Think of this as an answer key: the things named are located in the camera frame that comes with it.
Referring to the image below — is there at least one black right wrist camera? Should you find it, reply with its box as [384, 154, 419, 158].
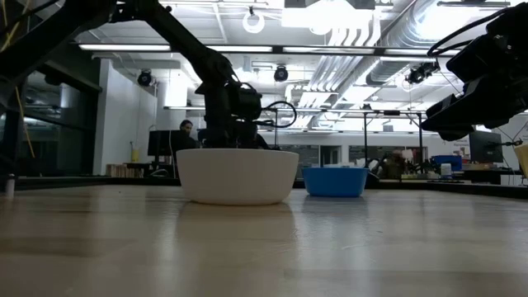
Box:
[445, 34, 509, 84]

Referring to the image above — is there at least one blue plastic bowl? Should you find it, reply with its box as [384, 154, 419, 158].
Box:
[301, 166, 370, 198]

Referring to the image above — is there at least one stack of books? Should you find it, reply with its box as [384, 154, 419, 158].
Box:
[105, 163, 145, 179]

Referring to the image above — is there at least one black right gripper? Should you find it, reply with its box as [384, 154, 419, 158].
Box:
[420, 57, 528, 143]

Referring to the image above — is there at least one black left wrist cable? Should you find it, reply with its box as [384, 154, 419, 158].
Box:
[261, 100, 299, 130]

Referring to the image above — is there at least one yellow plastic bowl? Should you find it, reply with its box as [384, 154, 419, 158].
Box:
[513, 143, 528, 179]

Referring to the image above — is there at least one person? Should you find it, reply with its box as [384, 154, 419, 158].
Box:
[178, 119, 200, 150]

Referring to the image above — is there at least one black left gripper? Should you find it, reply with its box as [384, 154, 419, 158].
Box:
[196, 79, 259, 150]

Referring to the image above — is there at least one small white cylinder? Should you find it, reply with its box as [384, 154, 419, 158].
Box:
[4, 173, 17, 199]

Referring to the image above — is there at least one dark computer monitor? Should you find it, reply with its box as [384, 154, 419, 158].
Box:
[147, 129, 183, 158]
[468, 130, 505, 164]

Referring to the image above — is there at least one silver ventilation duct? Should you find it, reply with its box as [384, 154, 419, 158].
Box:
[365, 0, 496, 88]

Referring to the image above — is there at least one black background workstation frame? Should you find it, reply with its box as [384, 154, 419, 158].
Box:
[271, 107, 427, 171]

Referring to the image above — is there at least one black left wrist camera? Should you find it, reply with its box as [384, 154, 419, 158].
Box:
[235, 83, 264, 121]

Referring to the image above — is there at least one black ceiling-mounted camera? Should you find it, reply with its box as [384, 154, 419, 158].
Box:
[136, 68, 154, 88]
[405, 60, 441, 86]
[273, 64, 290, 83]

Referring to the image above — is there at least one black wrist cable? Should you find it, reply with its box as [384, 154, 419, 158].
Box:
[426, 7, 513, 58]
[261, 100, 299, 130]

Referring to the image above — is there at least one large white bowl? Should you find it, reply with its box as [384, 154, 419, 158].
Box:
[176, 148, 299, 206]

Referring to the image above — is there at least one thin yellow cord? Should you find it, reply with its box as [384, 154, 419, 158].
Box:
[0, 0, 36, 159]

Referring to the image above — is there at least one long ceiling light bar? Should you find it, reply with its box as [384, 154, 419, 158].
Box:
[69, 40, 463, 57]

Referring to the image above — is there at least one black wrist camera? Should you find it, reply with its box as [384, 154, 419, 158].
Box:
[235, 83, 264, 121]
[445, 34, 509, 84]

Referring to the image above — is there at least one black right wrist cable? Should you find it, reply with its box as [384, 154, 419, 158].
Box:
[426, 7, 513, 58]

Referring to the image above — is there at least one black table frame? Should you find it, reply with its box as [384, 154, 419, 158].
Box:
[0, 175, 528, 200]

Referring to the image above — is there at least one white ring light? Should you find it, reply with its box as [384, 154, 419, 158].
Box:
[242, 7, 266, 35]

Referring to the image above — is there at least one blue storage box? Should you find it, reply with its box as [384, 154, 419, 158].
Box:
[431, 154, 464, 172]

